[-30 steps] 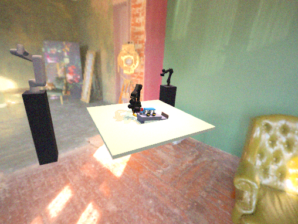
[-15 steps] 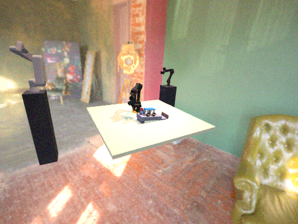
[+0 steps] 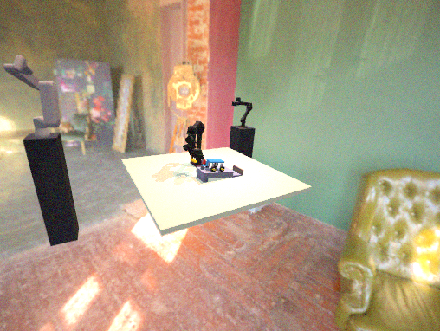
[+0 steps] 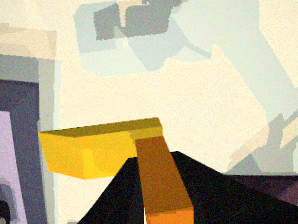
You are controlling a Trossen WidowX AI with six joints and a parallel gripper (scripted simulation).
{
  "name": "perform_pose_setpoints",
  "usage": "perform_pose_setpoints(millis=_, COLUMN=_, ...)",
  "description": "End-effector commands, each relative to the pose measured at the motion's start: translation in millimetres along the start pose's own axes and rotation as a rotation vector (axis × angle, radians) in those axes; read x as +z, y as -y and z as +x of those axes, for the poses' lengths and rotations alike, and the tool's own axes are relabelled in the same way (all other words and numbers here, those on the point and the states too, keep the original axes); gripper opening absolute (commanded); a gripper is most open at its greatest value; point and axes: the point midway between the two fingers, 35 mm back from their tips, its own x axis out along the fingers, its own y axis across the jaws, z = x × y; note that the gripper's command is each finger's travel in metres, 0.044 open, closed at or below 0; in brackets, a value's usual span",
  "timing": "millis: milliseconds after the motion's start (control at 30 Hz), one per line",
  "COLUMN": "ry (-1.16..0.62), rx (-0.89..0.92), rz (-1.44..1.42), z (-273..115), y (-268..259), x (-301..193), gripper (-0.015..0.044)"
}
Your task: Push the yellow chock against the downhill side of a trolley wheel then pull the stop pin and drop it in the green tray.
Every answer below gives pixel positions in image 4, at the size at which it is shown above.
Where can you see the yellow wedge with orange handle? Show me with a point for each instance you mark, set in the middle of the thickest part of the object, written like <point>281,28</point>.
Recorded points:
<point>100,150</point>

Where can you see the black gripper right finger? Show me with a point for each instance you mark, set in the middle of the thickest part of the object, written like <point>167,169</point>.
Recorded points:
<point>218,199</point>

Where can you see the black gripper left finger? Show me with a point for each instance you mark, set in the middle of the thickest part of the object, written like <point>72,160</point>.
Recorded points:
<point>121,201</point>

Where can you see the pale lilac ramp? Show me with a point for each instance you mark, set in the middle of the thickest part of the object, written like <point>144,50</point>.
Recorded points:
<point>20,170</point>

